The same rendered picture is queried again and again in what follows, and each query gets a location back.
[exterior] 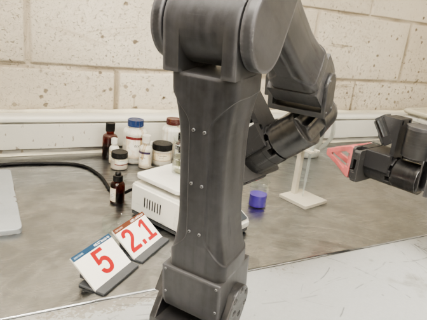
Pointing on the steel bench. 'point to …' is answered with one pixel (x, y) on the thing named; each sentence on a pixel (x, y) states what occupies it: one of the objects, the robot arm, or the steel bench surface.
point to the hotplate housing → (159, 206)
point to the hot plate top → (162, 178)
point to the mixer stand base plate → (8, 206)
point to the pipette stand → (293, 196)
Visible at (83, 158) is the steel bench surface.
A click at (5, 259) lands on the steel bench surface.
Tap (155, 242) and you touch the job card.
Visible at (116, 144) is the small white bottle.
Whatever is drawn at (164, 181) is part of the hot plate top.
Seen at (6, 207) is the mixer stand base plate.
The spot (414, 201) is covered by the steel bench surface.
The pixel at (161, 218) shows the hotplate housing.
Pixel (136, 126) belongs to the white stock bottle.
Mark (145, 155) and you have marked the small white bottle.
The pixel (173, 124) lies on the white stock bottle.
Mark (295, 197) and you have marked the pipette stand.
